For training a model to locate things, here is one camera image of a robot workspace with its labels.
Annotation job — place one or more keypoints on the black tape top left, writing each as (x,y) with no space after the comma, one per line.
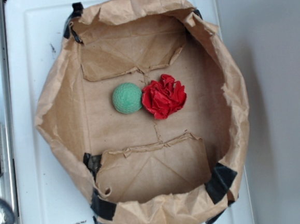
(68,28)

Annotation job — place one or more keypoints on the black tape bottom right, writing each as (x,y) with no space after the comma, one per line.
(221,180)

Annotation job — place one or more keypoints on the black tape bottom left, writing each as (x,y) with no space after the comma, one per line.
(102,208)

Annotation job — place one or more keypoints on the brown paper bag tray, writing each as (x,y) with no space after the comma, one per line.
(153,170)

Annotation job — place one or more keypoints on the crumpled red paper ball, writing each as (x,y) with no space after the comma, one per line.
(163,98)

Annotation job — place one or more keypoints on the black tape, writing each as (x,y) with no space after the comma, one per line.
(102,208)
(68,28)
(221,180)

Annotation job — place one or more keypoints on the green textured ball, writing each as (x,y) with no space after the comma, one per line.
(127,98)

